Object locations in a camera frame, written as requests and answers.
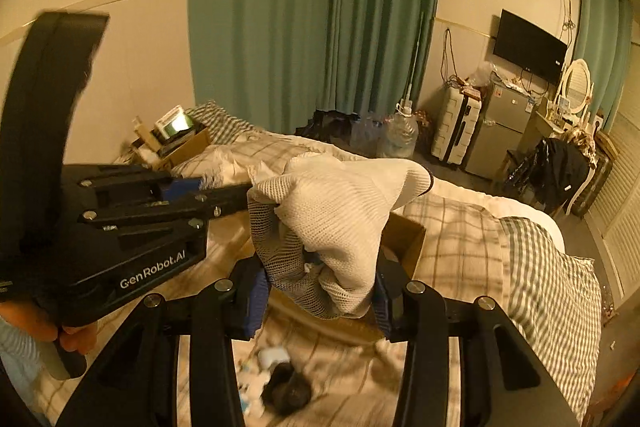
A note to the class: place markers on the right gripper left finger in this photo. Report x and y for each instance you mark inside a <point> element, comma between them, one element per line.
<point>134,379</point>

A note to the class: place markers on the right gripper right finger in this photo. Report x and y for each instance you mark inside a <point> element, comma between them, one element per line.
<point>503,383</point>

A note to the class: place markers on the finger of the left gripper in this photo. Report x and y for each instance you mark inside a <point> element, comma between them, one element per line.
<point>203,205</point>
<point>180,187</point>

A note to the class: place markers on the white sock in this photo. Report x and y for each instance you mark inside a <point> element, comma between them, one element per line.
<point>317,227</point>

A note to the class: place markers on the black round pouch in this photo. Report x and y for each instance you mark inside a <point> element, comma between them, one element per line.
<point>287,391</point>

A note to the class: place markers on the person's left hand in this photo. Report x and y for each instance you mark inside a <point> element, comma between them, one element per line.
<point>34,321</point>

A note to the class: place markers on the small cardboard clutter box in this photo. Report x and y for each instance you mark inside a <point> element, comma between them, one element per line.
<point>171,140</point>

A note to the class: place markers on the green checked bed sheet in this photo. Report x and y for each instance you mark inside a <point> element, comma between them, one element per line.
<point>550,286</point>

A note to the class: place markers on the beige plaid blanket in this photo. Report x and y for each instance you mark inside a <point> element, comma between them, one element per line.
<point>317,215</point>

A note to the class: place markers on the open cardboard box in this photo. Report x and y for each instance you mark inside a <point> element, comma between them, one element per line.
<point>401,242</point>

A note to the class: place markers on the white louvered wardrobe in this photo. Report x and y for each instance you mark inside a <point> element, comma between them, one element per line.
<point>614,215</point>

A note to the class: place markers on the green curtain left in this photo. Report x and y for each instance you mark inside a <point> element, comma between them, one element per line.
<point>274,62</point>

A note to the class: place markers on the green curtain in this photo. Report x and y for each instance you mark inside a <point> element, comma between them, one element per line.
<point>274,62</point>
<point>604,43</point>

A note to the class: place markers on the large water jug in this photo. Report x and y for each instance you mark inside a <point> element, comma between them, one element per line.
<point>400,132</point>

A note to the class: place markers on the chair with black jacket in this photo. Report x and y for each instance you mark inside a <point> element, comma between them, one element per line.
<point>548,176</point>

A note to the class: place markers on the silver mini fridge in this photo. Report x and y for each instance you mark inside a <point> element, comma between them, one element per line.
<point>499,128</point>

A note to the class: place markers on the white suitcase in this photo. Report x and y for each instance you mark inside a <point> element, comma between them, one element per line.
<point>456,123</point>

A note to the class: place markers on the white oval vanity mirror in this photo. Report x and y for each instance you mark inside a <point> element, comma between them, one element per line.
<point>574,93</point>

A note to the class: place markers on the green curtain right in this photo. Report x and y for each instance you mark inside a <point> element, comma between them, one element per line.
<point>604,43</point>

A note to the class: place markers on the black wall television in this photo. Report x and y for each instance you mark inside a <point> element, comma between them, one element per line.
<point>524,44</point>

